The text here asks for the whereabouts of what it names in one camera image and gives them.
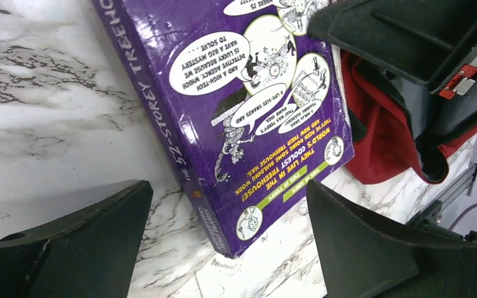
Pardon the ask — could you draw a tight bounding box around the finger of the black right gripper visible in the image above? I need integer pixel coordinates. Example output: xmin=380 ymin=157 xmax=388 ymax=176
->
xmin=307 ymin=1 xmax=477 ymax=93

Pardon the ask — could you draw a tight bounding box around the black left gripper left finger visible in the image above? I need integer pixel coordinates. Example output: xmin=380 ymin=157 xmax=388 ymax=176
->
xmin=0 ymin=180 xmax=153 ymax=297

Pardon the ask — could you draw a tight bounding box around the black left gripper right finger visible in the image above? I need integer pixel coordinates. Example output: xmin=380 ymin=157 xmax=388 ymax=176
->
xmin=306 ymin=180 xmax=477 ymax=297

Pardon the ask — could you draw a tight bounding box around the red student backpack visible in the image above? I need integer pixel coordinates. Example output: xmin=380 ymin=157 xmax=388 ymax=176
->
xmin=340 ymin=50 xmax=477 ymax=184

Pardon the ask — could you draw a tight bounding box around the purple comic book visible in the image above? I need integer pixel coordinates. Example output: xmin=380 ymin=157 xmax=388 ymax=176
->
xmin=93 ymin=0 xmax=355 ymax=258

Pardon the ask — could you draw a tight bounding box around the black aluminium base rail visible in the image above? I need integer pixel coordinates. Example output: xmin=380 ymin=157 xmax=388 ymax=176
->
xmin=406 ymin=163 xmax=477 ymax=236

